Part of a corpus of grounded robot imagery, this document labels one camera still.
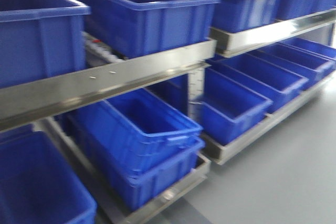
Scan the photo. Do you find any stacked blue bins lower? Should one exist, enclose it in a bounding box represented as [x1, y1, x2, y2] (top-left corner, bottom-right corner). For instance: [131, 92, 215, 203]
[62, 89, 204, 210]

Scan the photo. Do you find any steel front rail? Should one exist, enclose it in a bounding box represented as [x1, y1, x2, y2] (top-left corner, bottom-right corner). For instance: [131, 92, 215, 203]
[1, 39, 217, 131]

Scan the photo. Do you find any large blue crate left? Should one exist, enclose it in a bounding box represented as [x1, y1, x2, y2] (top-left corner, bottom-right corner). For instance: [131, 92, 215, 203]
[1, 0, 90, 88]

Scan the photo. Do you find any blue bin right rack lower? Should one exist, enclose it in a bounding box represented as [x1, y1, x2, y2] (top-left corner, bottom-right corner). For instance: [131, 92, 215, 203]
[201, 68, 272, 145]

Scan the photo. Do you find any large blue crate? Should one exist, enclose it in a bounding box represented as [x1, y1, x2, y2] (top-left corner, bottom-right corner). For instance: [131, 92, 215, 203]
[1, 0, 90, 88]
[78, 0, 219, 58]

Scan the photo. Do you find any large blue crate centre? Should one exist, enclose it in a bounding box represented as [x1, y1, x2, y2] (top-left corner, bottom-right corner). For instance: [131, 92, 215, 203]
[78, 0, 219, 58]

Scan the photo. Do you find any blue bin lower left corner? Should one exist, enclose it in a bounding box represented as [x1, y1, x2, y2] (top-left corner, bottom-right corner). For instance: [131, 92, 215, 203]
[1, 124, 97, 223]

